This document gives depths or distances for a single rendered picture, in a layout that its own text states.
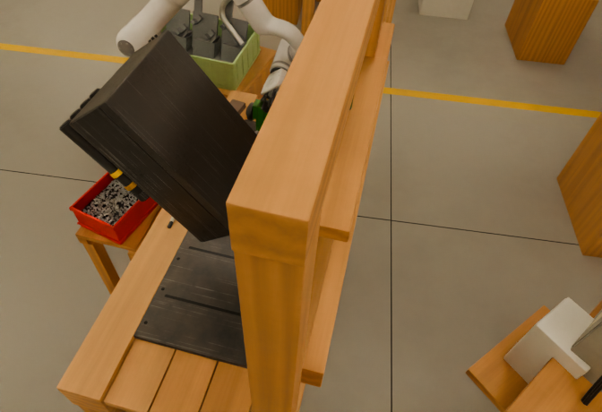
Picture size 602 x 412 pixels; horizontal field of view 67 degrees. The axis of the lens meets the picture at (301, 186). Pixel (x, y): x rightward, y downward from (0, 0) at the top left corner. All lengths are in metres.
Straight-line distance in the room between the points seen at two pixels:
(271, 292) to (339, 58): 0.34
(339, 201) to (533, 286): 2.16
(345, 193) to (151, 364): 0.86
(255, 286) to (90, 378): 1.03
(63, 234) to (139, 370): 1.68
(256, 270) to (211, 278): 1.07
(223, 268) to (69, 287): 1.38
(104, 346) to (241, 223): 1.16
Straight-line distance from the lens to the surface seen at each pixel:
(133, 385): 1.56
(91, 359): 1.60
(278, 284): 0.59
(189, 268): 1.67
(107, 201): 1.96
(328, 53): 0.69
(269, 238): 0.50
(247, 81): 2.62
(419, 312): 2.68
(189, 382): 1.52
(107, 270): 2.20
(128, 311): 1.64
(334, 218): 0.97
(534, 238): 3.26
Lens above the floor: 2.30
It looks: 48 degrees down
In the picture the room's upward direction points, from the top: 4 degrees clockwise
